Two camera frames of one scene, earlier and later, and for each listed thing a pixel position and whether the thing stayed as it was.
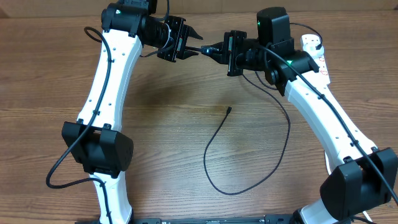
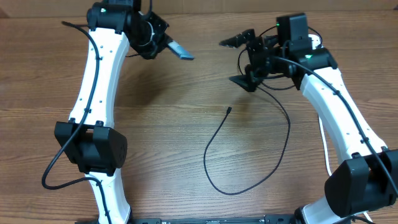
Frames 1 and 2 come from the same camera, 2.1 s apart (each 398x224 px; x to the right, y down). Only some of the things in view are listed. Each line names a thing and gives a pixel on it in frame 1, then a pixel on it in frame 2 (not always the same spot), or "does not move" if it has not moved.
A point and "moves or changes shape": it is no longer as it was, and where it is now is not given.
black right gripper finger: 219,57 → 239,40
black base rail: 268,219 does not move
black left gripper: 178,50 → 150,53
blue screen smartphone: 208,50 moves or changes shape
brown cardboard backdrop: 94,9 does not move
